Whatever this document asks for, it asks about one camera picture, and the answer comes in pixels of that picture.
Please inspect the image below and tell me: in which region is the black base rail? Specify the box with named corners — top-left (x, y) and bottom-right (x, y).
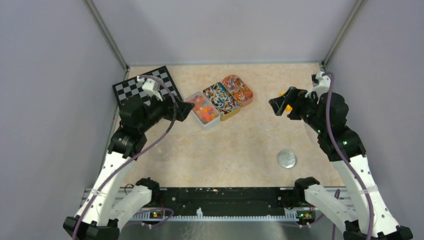
top-left (143, 187), bottom-right (319, 222)

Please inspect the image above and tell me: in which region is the yellow green toy block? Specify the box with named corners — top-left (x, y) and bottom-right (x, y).
top-left (280, 91), bottom-right (293, 113)

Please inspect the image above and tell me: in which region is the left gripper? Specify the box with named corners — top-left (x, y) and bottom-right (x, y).
top-left (138, 89), bottom-right (195, 133)

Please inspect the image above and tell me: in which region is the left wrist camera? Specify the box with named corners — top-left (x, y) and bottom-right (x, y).
top-left (136, 76), bottom-right (163, 101)

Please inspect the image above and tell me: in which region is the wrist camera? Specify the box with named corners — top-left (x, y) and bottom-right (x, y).
top-left (136, 76), bottom-right (163, 101)
top-left (305, 71), bottom-right (331, 98)

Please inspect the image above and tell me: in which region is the white candy tin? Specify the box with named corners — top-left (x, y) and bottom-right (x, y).
top-left (184, 91), bottom-right (221, 130)

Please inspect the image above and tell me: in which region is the gold lollipop tin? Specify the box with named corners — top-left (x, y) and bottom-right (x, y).
top-left (202, 82), bottom-right (241, 122)

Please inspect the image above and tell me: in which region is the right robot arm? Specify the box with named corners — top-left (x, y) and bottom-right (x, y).
top-left (269, 87), bottom-right (413, 240)

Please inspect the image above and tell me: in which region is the clear plastic jar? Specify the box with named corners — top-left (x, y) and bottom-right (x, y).
top-left (152, 143), bottom-right (173, 162)

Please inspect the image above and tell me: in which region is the pink lollipop tin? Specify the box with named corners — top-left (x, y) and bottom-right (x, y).
top-left (222, 74), bottom-right (254, 107)

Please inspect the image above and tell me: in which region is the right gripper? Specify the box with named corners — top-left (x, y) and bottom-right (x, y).
top-left (268, 86), bottom-right (326, 134)

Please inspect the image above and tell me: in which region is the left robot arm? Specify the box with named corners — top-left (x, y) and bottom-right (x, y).
top-left (63, 96), bottom-right (195, 240)

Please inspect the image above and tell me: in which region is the black white checkerboard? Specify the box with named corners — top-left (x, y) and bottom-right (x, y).
top-left (112, 65), bottom-right (184, 110)

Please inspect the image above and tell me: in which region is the silver jar lid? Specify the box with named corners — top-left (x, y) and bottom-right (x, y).
top-left (277, 150), bottom-right (297, 169)

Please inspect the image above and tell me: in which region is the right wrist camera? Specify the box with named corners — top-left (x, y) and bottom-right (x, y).
top-left (305, 71), bottom-right (331, 98)

